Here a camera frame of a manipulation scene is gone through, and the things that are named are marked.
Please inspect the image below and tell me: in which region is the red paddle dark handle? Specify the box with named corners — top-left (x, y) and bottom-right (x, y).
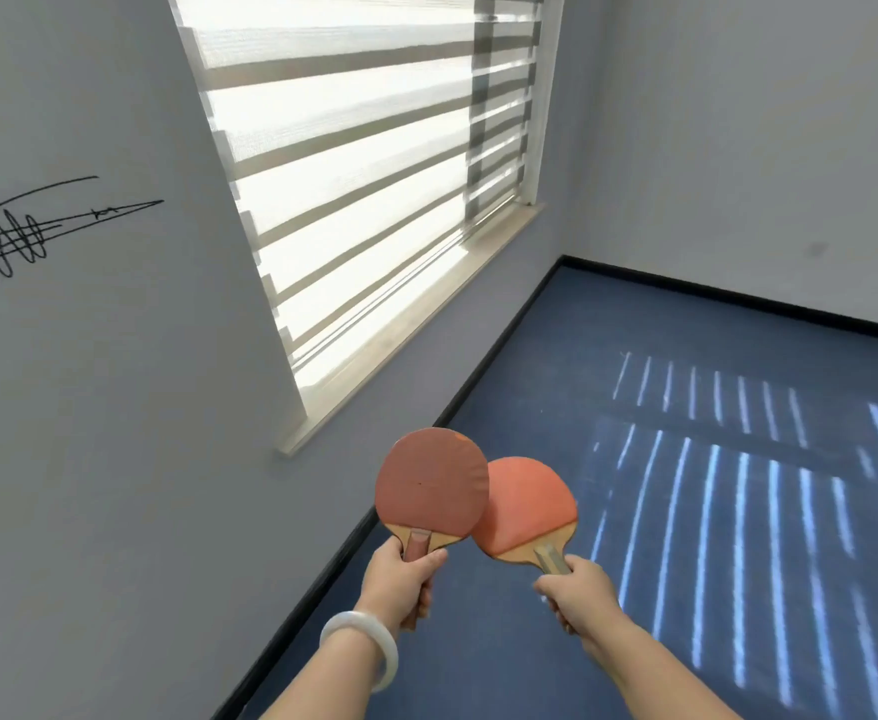
top-left (375, 426), bottom-right (491, 565)

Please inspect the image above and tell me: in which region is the orange-red paddle light handle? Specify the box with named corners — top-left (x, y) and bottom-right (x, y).
top-left (471, 456), bottom-right (580, 578)

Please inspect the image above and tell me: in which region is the person's right forearm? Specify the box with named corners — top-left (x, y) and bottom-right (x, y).
top-left (585, 610), bottom-right (744, 720)

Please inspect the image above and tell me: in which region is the person's left hand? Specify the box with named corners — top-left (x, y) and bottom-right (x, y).
top-left (356, 535), bottom-right (449, 635)

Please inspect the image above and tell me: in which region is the person's right hand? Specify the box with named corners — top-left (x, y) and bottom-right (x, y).
top-left (532, 552), bottom-right (628, 646)

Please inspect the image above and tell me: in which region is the person's left forearm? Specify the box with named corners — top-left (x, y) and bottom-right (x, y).
top-left (258, 625), bottom-right (392, 720)

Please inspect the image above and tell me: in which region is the white jade bracelet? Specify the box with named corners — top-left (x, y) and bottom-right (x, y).
top-left (318, 609), bottom-right (401, 695)

